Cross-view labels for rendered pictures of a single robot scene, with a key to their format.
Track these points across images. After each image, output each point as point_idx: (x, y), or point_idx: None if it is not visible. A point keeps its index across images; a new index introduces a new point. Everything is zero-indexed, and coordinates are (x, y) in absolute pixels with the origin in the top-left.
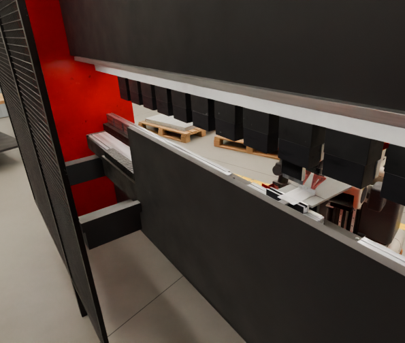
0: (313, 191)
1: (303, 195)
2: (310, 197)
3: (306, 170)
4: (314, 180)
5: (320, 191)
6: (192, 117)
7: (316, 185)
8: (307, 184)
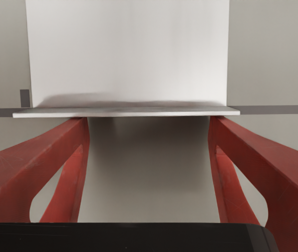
0: (41, 110)
1: (84, 8)
2: (28, 38)
3: (201, 222)
4: None
5: (47, 201)
6: None
7: (59, 190)
8: (209, 215)
